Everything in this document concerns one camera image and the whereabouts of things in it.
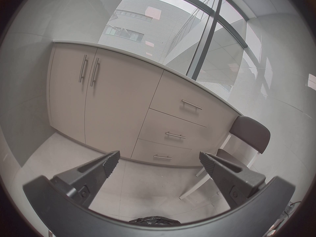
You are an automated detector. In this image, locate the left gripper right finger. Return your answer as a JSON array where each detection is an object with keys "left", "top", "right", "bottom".
[{"left": 199, "top": 152, "right": 267, "bottom": 210}]

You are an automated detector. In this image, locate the beige cabinet with drawers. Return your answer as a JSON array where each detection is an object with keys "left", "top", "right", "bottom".
[{"left": 48, "top": 40, "right": 245, "bottom": 168}]

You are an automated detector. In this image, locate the black plastic bag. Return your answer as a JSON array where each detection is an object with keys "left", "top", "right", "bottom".
[{"left": 128, "top": 216, "right": 181, "bottom": 225}]

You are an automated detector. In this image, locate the grey padded white chair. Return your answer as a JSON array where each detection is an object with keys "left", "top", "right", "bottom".
[{"left": 179, "top": 116, "right": 271, "bottom": 200}]

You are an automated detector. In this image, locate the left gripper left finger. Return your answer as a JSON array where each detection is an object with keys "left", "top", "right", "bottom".
[{"left": 51, "top": 150, "right": 121, "bottom": 210}]

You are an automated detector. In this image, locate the window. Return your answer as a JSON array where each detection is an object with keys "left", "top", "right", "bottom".
[{"left": 97, "top": 0, "right": 248, "bottom": 103}]

